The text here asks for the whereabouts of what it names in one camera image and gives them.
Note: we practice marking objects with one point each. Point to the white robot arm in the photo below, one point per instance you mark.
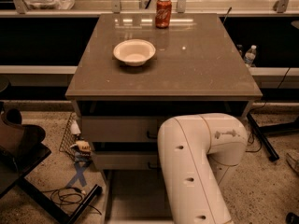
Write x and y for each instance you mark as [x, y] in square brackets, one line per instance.
[198, 155]

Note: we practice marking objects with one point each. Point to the blue tape cross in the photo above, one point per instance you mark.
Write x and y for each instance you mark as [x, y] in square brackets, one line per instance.
[80, 168]

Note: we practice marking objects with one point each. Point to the grey drawer cabinet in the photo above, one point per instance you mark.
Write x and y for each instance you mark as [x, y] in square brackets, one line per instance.
[195, 69]

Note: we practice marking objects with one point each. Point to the clear plastic water bottle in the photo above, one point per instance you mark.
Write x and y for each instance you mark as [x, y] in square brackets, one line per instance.
[249, 56]

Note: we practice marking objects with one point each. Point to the black table leg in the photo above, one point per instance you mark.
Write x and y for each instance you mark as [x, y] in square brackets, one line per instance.
[53, 208]
[273, 156]

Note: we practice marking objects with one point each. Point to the black table leg left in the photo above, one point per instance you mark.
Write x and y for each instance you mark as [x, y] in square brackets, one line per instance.
[53, 208]

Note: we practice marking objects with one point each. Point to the grey drawer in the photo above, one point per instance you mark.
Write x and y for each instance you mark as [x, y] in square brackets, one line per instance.
[120, 129]
[132, 160]
[137, 197]

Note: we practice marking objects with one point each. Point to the black table leg right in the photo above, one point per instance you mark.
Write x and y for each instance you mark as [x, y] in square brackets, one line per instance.
[273, 156]

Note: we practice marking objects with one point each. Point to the wire mesh basket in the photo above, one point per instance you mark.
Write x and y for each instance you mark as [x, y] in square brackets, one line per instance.
[71, 134]

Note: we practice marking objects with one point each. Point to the orange soda can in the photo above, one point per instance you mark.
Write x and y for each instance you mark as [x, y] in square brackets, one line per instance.
[163, 13]

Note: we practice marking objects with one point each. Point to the dark brown chair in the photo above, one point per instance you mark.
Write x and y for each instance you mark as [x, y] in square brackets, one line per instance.
[18, 139]

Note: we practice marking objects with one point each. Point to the white paper bowl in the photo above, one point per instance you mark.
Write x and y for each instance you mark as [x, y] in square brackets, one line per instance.
[134, 52]

